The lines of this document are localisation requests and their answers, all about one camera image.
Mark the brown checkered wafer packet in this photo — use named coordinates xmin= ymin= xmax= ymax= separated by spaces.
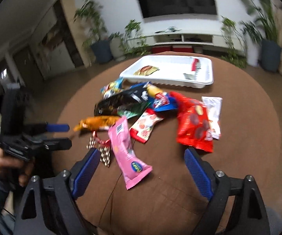
xmin=86 ymin=131 xmax=111 ymax=167

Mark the large red snack bag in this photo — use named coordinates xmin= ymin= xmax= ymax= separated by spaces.
xmin=170 ymin=92 xmax=213 ymax=153

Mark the pink snack packet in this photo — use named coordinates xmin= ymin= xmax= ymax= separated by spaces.
xmin=108 ymin=117 xmax=153 ymax=190

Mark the orange snack packet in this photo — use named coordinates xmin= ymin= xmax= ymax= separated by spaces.
xmin=74 ymin=116 xmax=120 ymax=132

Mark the red white candy packet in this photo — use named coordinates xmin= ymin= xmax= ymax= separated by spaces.
xmin=129 ymin=108 xmax=163 ymax=144

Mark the light blue cartoon snack bag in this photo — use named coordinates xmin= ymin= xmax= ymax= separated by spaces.
xmin=101 ymin=78 xmax=124 ymax=99

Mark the blue roll cake packet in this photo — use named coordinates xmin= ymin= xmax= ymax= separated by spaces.
xmin=130 ymin=81 xmax=179 ymax=113

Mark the black snack bag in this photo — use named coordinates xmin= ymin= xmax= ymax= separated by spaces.
xmin=94 ymin=86 xmax=148 ymax=116

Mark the person's left hand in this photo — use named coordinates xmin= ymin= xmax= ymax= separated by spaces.
xmin=0 ymin=149 xmax=34 ymax=187

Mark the white snack packet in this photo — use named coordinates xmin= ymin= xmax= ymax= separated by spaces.
xmin=202 ymin=97 xmax=222 ymax=139

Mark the green seaweed snack packet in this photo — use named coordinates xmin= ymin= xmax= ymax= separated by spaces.
xmin=117 ymin=102 xmax=150 ymax=119

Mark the wooden display cabinet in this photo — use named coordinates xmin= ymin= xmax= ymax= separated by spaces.
xmin=12 ymin=0 xmax=85 ymax=81

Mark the potted plant dark blue pot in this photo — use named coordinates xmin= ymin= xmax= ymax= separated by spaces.
xmin=73 ymin=0 xmax=113 ymax=64

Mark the white plastic tray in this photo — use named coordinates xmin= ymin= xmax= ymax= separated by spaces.
xmin=119 ymin=55 xmax=214 ymax=89

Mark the white red stick packet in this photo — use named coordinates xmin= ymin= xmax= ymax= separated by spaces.
xmin=183 ymin=57 xmax=201 ymax=80

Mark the potted plant white pot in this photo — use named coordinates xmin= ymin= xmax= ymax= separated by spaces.
xmin=108 ymin=19 xmax=152 ymax=61

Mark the yellow snack packet in tray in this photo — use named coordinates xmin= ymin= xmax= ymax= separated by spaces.
xmin=134 ymin=66 xmax=159 ymax=76

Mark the white tv console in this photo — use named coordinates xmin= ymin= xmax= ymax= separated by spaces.
xmin=146 ymin=31 xmax=229 ymax=51

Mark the tall plant right blue pot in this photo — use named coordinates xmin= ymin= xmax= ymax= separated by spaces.
xmin=241 ymin=0 xmax=282 ymax=73

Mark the black cable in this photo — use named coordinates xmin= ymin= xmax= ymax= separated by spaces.
xmin=98 ymin=171 xmax=124 ymax=228

